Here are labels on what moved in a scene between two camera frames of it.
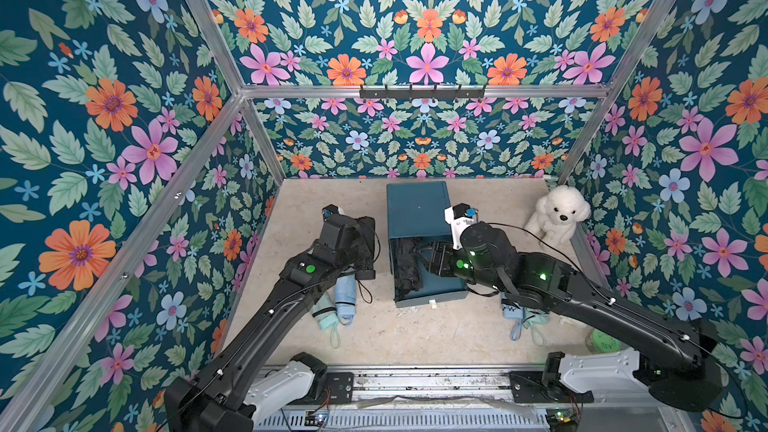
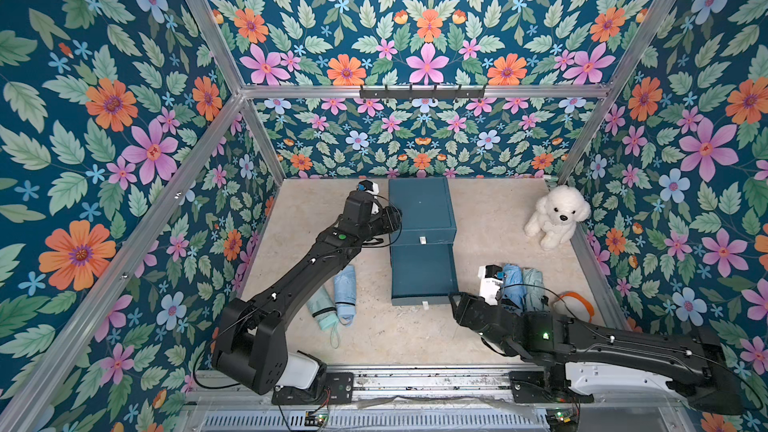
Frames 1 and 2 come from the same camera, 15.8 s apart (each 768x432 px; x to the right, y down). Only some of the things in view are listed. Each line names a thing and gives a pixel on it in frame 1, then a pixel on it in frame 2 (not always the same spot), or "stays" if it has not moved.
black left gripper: (360, 242) to (387, 220)
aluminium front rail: (454, 399) stays
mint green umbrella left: (325, 313) stays
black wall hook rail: (423, 93) stays
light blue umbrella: (345, 297) stays
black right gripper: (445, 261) to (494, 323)
